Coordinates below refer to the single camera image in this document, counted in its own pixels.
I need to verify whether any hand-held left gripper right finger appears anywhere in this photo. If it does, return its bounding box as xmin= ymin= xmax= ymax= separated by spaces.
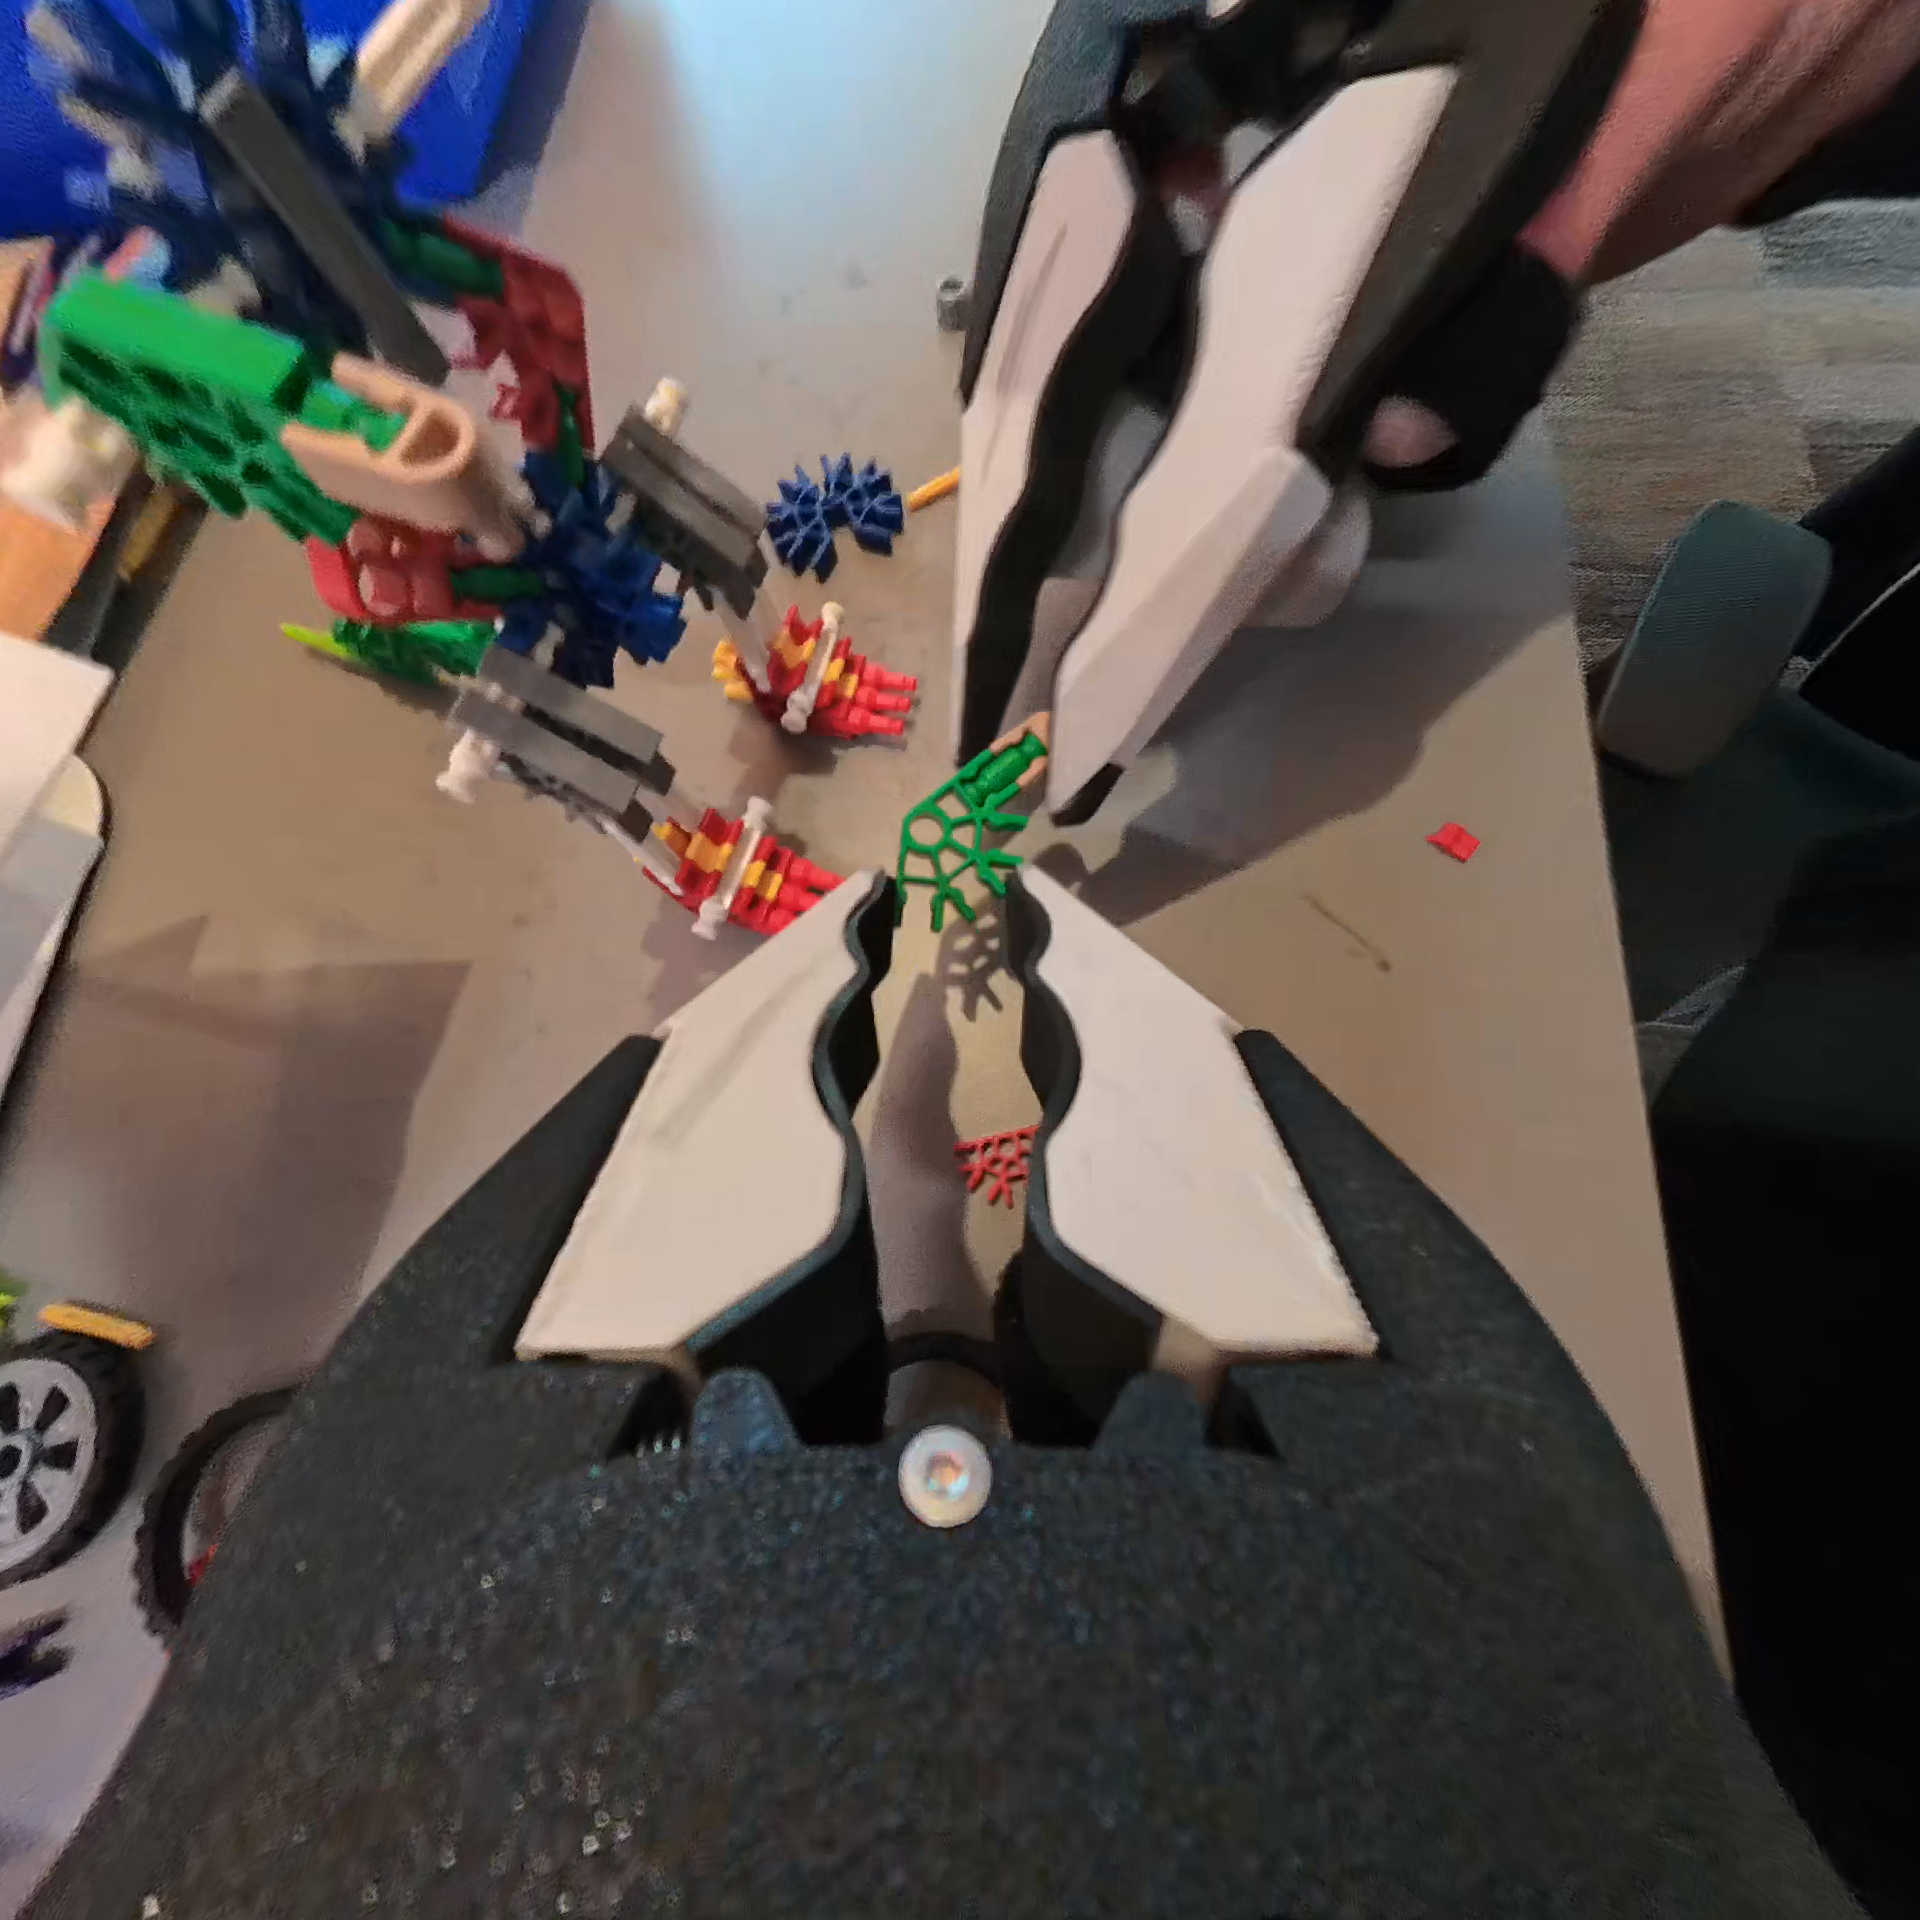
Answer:
xmin=1003 ymin=871 xmax=1388 ymax=1404

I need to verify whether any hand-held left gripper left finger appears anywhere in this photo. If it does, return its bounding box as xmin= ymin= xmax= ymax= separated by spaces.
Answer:
xmin=517 ymin=871 xmax=904 ymax=1404

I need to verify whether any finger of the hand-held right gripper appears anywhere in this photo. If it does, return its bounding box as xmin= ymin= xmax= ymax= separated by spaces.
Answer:
xmin=1045 ymin=55 xmax=1471 ymax=824
xmin=949 ymin=130 xmax=1163 ymax=773

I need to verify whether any green fan-shaped connector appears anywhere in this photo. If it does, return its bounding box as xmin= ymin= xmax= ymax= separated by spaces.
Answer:
xmin=897 ymin=728 xmax=1052 ymax=926

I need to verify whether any tan connector piece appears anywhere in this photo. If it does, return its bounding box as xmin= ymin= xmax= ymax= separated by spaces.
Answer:
xmin=325 ymin=353 xmax=563 ymax=562

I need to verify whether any colourful toy construction model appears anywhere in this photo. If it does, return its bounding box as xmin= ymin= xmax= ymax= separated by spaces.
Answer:
xmin=0 ymin=0 xmax=937 ymax=942

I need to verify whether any person's right hand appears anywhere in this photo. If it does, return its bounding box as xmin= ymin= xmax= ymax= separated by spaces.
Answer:
xmin=1515 ymin=0 xmax=1920 ymax=292

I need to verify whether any blue snowflake connector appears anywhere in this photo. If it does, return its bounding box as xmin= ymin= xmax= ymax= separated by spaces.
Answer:
xmin=765 ymin=456 xmax=907 ymax=581

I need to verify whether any black toy tire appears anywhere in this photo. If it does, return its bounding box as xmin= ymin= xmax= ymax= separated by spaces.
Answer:
xmin=136 ymin=1380 xmax=317 ymax=1636
xmin=0 ymin=1329 xmax=146 ymax=1586

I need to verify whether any blue plastic bin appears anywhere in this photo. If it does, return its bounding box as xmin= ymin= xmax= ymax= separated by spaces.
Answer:
xmin=0 ymin=0 xmax=588 ymax=242

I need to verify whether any green and lime connector cluster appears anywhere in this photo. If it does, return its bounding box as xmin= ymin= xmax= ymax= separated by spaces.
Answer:
xmin=37 ymin=272 xmax=496 ymax=686

